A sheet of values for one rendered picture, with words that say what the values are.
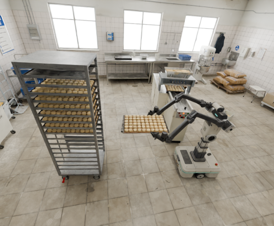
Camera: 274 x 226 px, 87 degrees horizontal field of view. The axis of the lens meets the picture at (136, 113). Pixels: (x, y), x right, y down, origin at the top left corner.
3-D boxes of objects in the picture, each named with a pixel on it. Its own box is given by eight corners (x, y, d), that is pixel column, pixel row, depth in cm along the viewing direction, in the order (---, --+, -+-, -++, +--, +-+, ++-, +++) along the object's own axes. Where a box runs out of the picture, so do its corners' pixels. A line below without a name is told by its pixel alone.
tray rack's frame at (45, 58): (105, 153, 270) (96, 53, 169) (101, 179, 228) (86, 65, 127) (70, 153, 264) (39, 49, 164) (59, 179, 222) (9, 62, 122)
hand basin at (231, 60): (237, 76, 602) (250, 48, 540) (229, 76, 594) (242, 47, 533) (221, 68, 681) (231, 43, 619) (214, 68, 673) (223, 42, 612)
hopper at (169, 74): (163, 73, 322) (164, 67, 314) (187, 74, 324) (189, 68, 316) (165, 77, 298) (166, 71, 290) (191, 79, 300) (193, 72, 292)
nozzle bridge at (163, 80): (157, 86, 342) (159, 72, 323) (187, 88, 345) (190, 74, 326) (158, 93, 315) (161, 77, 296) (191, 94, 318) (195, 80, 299)
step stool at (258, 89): (263, 102, 494) (271, 91, 469) (251, 102, 490) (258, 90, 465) (253, 97, 531) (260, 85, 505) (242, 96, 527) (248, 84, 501)
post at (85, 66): (101, 173, 227) (87, 64, 131) (101, 175, 224) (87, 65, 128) (99, 173, 226) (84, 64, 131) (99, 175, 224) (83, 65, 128)
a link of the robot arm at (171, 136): (195, 120, 164) (191, 115, 174) (192, 117, 162) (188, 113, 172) (169, 145, 176) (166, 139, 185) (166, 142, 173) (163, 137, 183)
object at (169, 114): (161, 123, 364) (167, 90, 314) (174, 123, 365) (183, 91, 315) (165, 143, 306) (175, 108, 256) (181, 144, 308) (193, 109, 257)
